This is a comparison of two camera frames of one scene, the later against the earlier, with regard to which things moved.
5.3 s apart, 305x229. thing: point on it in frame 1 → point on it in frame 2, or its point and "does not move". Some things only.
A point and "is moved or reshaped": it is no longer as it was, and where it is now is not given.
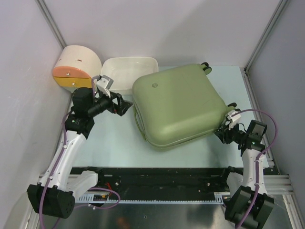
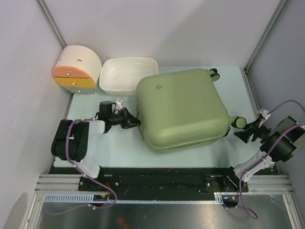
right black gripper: (224, 135) → (252, 127)
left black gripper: (122, 106) → (129, 121)
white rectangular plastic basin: (124, 70) does not move
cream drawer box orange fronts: (75, 67) does not move
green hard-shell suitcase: (177, 105) is moved or reshaped
